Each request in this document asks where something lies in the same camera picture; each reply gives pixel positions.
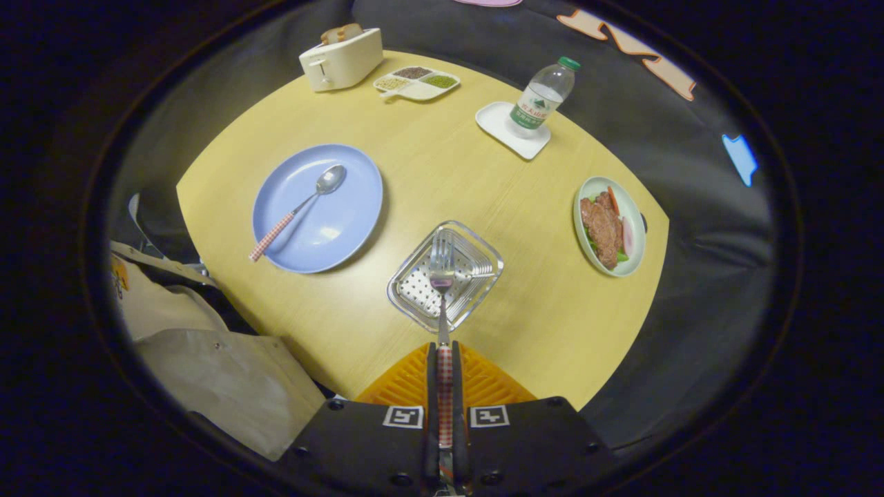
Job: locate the white divided dish with beans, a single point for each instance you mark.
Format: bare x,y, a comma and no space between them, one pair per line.
418,88

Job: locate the white square coaster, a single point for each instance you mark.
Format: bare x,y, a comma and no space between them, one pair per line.
498,123

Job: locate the green plate with meat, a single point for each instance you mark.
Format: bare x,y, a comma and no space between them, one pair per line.
604,228

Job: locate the cream toaster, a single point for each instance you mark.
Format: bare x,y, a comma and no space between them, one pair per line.
345,65

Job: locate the toasted bread slice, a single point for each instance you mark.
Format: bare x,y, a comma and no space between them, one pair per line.
329,36
349,31

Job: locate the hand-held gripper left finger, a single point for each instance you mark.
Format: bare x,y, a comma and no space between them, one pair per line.
431,386

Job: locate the clear water bottle green cap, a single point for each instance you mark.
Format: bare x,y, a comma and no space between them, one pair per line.
539,103

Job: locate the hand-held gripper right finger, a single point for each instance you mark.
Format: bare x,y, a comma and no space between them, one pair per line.
457,386

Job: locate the person's beige clothing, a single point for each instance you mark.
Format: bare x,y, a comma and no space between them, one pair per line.
228,373

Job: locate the blue plate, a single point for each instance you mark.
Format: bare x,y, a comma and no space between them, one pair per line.
338,221

